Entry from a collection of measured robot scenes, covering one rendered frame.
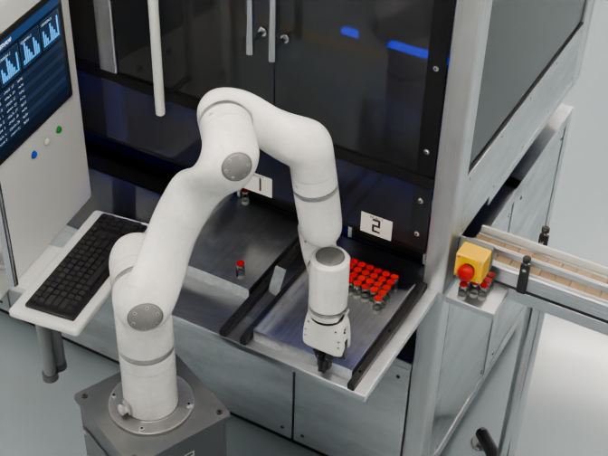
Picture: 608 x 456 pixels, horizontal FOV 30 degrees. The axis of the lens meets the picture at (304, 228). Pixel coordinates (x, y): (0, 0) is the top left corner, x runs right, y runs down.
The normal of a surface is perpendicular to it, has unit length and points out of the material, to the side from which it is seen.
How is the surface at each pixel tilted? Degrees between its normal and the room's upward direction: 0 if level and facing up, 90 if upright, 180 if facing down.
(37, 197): 90
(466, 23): 90
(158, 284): 64
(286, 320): 0
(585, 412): 0
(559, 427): 0
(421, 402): 90
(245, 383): 90
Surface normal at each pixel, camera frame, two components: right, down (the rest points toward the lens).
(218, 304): 0.03, -0.78
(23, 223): 0.94, 0.24
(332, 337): -0.37, 0.58
